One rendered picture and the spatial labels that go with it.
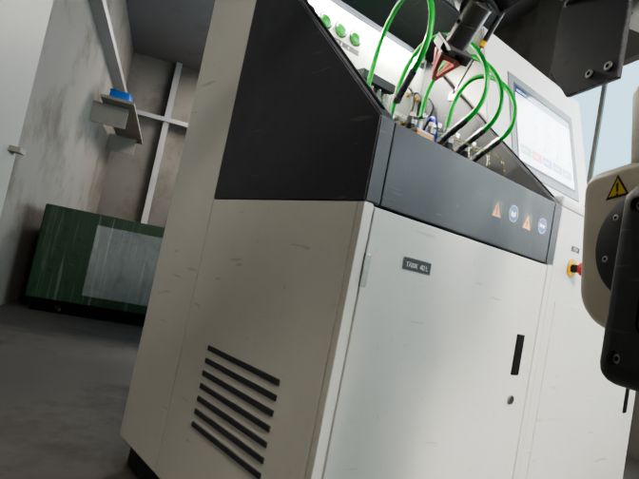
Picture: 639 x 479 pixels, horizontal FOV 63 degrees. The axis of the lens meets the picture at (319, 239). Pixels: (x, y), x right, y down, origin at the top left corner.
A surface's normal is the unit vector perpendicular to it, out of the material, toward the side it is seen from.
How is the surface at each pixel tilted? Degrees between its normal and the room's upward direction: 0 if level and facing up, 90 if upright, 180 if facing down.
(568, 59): 90
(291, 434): 90
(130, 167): 90
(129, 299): 90
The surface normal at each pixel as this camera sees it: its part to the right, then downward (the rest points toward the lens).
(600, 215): -0.94, -0.21
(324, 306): -0.76, -0.20
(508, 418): 0.62, 0.07
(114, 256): 0.29, -0.01
